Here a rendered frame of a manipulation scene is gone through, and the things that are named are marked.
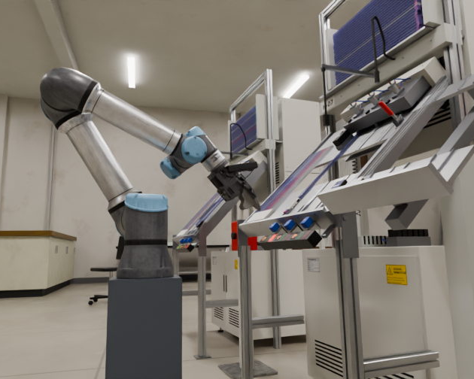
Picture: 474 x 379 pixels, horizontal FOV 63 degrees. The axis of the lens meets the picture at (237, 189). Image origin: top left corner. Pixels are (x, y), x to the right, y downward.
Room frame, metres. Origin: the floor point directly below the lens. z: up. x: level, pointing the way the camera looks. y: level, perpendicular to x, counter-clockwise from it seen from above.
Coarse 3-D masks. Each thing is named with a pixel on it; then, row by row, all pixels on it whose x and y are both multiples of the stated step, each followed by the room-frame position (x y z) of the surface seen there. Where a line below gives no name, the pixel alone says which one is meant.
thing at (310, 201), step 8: (352, 176) 1.21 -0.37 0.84; (320, 184) 1.39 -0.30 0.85; (328, 184) 1.32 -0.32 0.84; (296, 192) 1.54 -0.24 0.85; (312, 192) 1.38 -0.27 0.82; (288, 200) 1.53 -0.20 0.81; (304, 200) 1.38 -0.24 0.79; (312, 200) 1.30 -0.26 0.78; (320, 200) 1.25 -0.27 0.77; (280, 208) 1.53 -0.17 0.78; (296, 208) 1.37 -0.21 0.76; (304, 208) 1.29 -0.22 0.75; (312, 208) 1.24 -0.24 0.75; (272, 216) 1.52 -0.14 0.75
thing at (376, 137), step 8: (408, 112) 1.30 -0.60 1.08; (392, 120) 1.36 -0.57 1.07; (368, 128) 1.51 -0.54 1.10; (376, 128) 1.43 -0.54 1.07; (384, 128) 1.35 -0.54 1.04; (392, 128) 1.29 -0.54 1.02; (360, 136) 1.50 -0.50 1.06; (368, 136) 1.42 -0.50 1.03; (376, 136) 1.35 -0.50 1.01; (384, 136) 1.28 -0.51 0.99; (328, 144) 1.80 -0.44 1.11; (352, 144) 1.49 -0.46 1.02; (360, 144) 1.40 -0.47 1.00; (368, 144) 1.34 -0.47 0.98; (376, 144) 1.30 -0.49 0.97; (336, 152) 1.58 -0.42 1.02; (344, 152) 1.49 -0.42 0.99; (352, 152) 1.42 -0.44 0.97; (360, 152) 1.49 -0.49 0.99; (368, 152) 1.42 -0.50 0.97; (328, 160) 1.57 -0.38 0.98
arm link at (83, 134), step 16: (48, 112) 1.07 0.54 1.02; (64, 112) 1.05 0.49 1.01; (80, 112) 1.07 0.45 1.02; (64, 128) 1.08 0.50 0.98; (80, 128) 1.09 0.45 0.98; (96, 128) 1.13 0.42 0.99; (80, 144) 1.10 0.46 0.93; (96, 144) 1.11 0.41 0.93; (96, 160) 1.11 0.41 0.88; (112, 160) 1.13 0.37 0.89; (96, 176) 1.13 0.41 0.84; (112, 176) 1.13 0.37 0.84; (112, 192) 1.13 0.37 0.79; (128, 192) 1.15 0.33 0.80; (112, 208) 1.14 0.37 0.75
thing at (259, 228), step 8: (320, 208) 1.12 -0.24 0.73; (280, 216) 1.36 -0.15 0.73; (288, 216) 1.29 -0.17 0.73; (296, 216) 1.25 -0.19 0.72; (304, 216) 1.21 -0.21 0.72; (312, 216) 1.17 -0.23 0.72; (320, 216) 1.14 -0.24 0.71; (240, 224) 1.71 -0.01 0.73; (248, 224) 1.62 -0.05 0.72; (256, 224) 1.56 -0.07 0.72; (264, 224) 1.50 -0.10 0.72; (280, 224) 1.39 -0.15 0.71; (320, 224) 1.18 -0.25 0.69; (328, 224) 1.14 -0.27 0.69; (248, 232) 1.70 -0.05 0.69; (256, 232) 1.63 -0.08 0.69; (264, 232) 1.56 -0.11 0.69; (272, 232) 1.50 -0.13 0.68; (280, 232) 1.45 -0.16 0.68; (288, 232) 1.39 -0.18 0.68
